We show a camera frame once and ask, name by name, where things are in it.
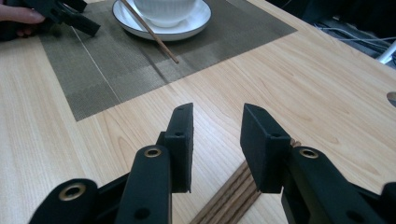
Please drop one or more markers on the white bowl with dark rim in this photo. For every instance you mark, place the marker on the white bowl with dark rim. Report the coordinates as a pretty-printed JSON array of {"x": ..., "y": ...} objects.
[{"x": 168, "y": 12}]

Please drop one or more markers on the brown woven placemat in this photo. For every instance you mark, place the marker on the brown woven placemat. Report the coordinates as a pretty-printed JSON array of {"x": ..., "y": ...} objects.
[{"x": 130, "y": 71}]

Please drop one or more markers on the white metal stand frame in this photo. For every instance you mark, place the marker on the white metal stand frame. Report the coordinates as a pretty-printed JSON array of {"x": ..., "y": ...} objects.
[{"x": 387, "y": 54}]

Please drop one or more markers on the white plate with dark rim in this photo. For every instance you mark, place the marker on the white plate with dark rim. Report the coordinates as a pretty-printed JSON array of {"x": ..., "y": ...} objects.
[{"x": 186, "y": 29}]

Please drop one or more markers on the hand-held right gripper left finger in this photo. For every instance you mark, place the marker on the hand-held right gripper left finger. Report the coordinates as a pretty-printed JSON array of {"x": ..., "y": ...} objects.
[{"x": 182, "y": 149}]

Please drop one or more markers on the row of brown chopsticks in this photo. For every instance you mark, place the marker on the row of brown chopsticks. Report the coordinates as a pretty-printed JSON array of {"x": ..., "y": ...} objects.
[{"x": 230, "y": 202}]

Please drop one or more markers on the single brown wooden chopstick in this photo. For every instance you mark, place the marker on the single brown wooden chopstick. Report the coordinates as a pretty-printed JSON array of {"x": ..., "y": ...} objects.
[{"x": 152, "y": 33}]

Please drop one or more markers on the grey round table grommet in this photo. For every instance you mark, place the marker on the grey round table grommet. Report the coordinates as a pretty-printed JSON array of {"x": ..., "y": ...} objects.
[{"x": 392, "y": 99}]

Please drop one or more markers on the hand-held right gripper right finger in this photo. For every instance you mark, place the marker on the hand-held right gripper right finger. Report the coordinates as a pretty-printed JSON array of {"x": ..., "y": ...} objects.
[{"x": 264, "y": 155}]

